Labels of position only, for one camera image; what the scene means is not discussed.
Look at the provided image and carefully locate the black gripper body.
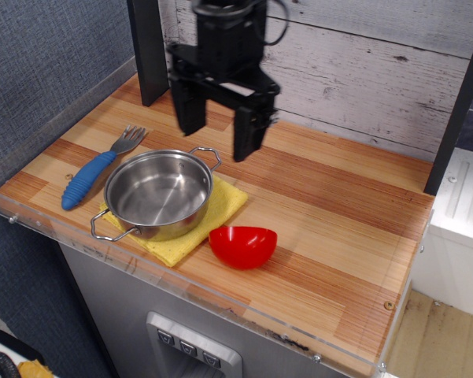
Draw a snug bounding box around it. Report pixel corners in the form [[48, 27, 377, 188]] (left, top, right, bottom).
[[167, 1, 280, 110]]

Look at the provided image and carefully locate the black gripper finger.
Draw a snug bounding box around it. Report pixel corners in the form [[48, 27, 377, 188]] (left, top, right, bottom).
[[170, 75, 206, 136], [233, 106, 275, 162]]

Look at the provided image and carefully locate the stainless steel pot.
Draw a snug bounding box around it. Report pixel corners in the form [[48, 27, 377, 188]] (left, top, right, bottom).
[[91, 146, 222, 242]]

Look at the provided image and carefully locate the yellow folded cloth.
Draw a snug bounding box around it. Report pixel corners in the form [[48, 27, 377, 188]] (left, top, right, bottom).
[[117, 175, 249, 268]]

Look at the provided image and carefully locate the red plastic bowl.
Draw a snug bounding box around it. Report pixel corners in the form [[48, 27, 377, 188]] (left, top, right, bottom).
[[209, 226, 278, 270]]

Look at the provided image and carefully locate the clear acrylic table guard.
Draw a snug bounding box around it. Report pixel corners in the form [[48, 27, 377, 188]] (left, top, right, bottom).
[[0, 64, 433, 377]]

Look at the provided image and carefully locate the silver toy fridge cabinet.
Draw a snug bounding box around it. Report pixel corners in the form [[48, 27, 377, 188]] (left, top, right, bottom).
[[61, 244, 342, 377]]

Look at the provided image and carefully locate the grey dispenser button panel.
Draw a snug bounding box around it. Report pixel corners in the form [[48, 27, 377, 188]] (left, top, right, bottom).
[[146, 311, 243, 377]]

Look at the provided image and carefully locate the white toy sink unit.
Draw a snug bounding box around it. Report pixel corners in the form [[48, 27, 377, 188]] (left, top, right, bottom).
[[410, 148, 473, 315]]

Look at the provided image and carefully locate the blue handled fork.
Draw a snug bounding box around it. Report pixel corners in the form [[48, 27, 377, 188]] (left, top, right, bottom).
[[61, 125, 146, 210]]

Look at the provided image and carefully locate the black left post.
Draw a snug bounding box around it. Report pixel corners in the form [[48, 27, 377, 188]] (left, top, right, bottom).
[[127, 0, 169, 106]]

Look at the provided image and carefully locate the black post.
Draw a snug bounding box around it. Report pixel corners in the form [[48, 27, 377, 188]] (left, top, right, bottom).
[[423, 53, 473, 195], [127, 0, 169, 106]]

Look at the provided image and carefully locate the black right post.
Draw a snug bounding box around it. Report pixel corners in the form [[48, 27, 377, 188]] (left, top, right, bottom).
[[423, 53, 473, 195]]

